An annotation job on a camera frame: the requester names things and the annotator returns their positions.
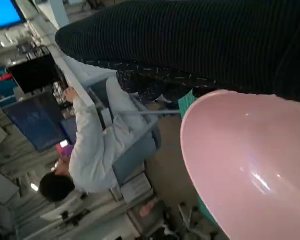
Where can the black computer monitor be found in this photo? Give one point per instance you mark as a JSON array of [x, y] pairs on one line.
[[35, 72]]

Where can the person in white clothes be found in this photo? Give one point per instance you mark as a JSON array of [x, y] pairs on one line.
[[90, 150]]

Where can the grey office chair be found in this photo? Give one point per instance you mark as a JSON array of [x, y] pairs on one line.
[[137, 160]]

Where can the pink phone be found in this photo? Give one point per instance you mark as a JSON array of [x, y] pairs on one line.
[[64, 148]]

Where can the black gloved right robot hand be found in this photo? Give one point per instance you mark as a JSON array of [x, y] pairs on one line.
[[190, 37]]

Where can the blue computer monitor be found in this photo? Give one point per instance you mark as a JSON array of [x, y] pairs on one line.
[[2, 12]]

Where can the blue desk partition panel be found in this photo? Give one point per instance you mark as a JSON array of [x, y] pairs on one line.
[[37, 122]]

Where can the white desk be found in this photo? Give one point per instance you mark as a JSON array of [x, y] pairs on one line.
[[70, 72]]

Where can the pink bowl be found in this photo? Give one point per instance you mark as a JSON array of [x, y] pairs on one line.
[[240, 150]]

